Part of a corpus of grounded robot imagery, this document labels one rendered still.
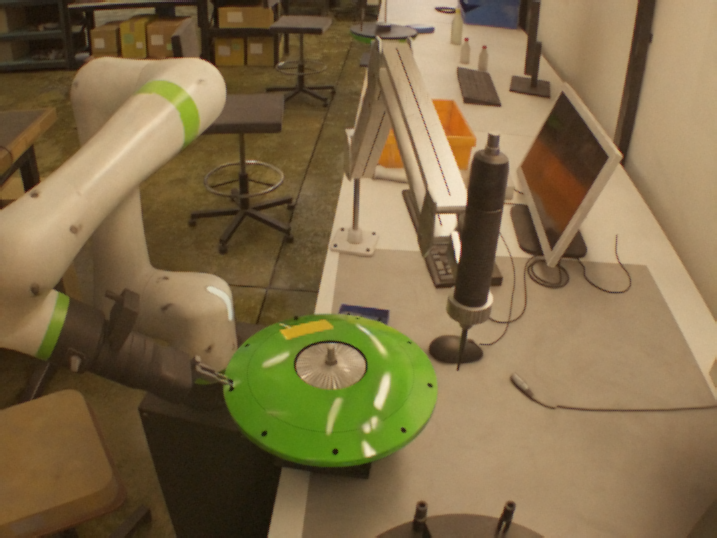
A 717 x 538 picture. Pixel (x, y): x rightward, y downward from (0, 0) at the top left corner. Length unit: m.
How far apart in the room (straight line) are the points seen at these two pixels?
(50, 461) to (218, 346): 0.54
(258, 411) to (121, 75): 0.56
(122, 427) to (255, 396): 1.53
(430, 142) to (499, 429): 0.52
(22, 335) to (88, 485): 0.67
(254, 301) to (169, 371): 2.03
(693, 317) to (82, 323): 1.25
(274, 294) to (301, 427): 2.09
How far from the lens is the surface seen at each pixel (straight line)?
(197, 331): 1.16
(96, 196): 0.78
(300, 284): 2.98
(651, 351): 1.38
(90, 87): 1.08
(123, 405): 2.48
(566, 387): 1.22
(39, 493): 1.46
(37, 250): 0.70
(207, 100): 0.98
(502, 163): 0.61
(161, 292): 1.18
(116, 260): 1.19
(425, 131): 0.85
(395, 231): 1.59
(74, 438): 1.54
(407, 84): 0.93
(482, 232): 0.64
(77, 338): 0.83
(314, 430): 0.86
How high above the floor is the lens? 1.72
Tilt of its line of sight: 33 degrees down
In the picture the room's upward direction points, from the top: 1 degrees clockwise
